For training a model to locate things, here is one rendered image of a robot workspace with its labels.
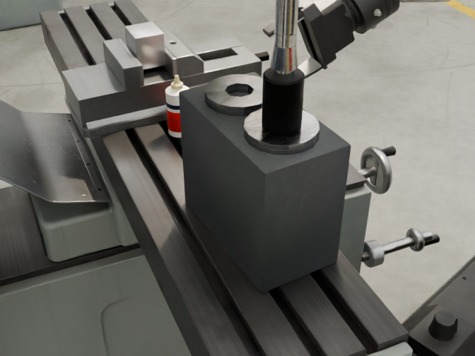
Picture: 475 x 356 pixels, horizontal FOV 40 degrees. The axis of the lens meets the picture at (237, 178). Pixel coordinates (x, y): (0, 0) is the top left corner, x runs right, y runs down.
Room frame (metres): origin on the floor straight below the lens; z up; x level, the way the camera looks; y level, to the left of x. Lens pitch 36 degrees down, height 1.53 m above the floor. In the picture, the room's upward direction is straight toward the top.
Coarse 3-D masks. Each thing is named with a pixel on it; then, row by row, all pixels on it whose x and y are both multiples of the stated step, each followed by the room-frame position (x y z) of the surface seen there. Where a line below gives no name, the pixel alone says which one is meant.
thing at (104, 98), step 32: (96, 64) 1.09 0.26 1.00; (128, 64) 1.01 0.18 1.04; (224, 64) 1.09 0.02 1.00; (256, 64) 1.10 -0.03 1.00; (64, 96) 1.07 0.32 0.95; (96, 96) 0.97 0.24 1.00; (128, 96) 1.00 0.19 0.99; (160, 96) 1.02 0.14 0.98; (96, 128) 0.96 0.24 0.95; (128, 128) 0.98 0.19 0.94
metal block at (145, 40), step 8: (136, 24) 1.10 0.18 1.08; (144, 24) 1.10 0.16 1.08; (152, 24) 1.10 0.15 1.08; (128, 32) 1.07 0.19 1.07; (136, 32) 1.06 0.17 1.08; (144, 32) 1.06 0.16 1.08; (152, 32) 1.06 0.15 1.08; (160, 32) 1.06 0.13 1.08; (128, 40) 1.08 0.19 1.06; (136, 40) 1.04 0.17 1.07; (144, 40) 1.04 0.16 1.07; (152, 40) 1.05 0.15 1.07; (160, 40) 1.06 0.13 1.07; (136, 48) 1.04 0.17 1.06; (144, 48) 1.04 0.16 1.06; (152, 48) 1.05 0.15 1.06; (160, 48) 1.05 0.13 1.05; (136, 56) 1.04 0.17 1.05; (144, 56) 1.04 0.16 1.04; (152, 56) 1.05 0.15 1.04; (160, 56) 1.05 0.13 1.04; (144, 64) 1.04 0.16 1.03; (152, 64) 1.05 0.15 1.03; (160, 64) 1.05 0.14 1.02
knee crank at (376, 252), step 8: (408, 232) 1.18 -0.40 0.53; (416, 232) 1.16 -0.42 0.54; (424, 232) 1.18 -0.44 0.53; (400, 240) 1.15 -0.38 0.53; (408, 240) 1.15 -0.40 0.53; (416, 240) 1.15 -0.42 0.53; (424, 240) 1.15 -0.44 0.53; (432, 240) 1.18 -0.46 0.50; (368, 248) 1.11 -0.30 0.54; (376, 248) 1.10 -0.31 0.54; (384, 248) 1.12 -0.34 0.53; (392, 248) 1.13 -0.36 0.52; (400, 248) 1.13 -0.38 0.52; (416, 248) 1.14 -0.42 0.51; (368, 256) 1.10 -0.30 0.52; (376, 256) 1.09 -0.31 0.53; (384, 256) 1.10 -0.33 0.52; (368, 264) 1.10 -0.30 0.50; (376, 264) 1.09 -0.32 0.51
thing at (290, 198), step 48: (192, 96) 0.75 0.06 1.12; (240, 96) 0.75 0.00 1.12; (192, 144) 0.74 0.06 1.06; (240, 144) 0.64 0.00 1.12; (288, 144) 0.62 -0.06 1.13; (336, 144) 0.64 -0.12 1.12; (192, 192) 0.74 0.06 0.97; (240, 192) 0.62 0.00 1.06; (288, 192) 0.60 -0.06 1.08; (336, 192) 0.63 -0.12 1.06; (240, 240) 0.62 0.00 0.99; (288, 240) 0.60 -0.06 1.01; (336, 240) 0.64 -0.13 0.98
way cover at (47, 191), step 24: (0, 120) 1.02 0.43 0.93; (24, 120) 1.09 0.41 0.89; (48, 120) 1.11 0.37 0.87; (72, 120) 1.13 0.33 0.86; (0, 144) 0.92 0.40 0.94; (24, 144) 0.98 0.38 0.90; (48, 144) 1.02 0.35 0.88; (72, 144) 1.04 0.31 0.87; (0, 168) 0.84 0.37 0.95; (24, 168) 0.89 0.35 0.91; (48, 168) 0.93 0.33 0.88; (72, 168) 0.95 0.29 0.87; (96, 168) 0.96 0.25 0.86; (48, 192) 0.86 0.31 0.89; (72, 192) 0.87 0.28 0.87; (96, 192) 0.89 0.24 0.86
